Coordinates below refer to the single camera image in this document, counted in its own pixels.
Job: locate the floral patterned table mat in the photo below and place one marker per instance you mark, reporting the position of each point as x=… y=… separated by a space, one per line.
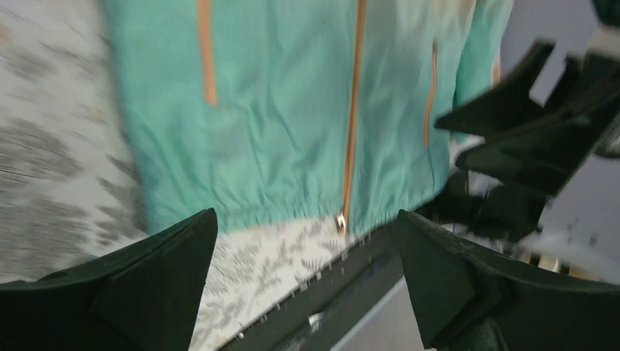
x=69 y=189

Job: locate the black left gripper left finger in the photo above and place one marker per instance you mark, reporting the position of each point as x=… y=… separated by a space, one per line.
x=144 y=296

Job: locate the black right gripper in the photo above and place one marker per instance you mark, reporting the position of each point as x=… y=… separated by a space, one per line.
x=544 y=155

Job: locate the mint and orange zip jacket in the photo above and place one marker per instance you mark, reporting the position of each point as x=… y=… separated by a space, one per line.
x=268 y=111

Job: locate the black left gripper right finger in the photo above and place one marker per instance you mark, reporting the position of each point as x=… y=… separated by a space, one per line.
x=468 y=297

